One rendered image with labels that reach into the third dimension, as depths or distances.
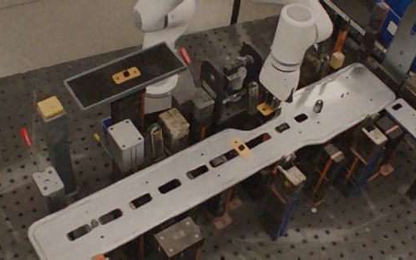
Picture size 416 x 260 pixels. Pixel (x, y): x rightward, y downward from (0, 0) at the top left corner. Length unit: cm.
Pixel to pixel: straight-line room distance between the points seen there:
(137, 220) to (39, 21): 237
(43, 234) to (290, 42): 86
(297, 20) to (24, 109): 131
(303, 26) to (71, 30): 252
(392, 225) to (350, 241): 19
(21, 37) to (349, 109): 232
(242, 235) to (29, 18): 237
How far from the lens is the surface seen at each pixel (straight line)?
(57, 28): 368
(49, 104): 166
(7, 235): 196
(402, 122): 203
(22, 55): 353
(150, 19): 189
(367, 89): 208
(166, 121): 170
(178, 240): 153
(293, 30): 131
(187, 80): 225
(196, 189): 165
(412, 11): 203
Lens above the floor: 239
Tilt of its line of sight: 51 degrees down
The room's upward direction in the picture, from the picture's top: 9 degrees clockwise
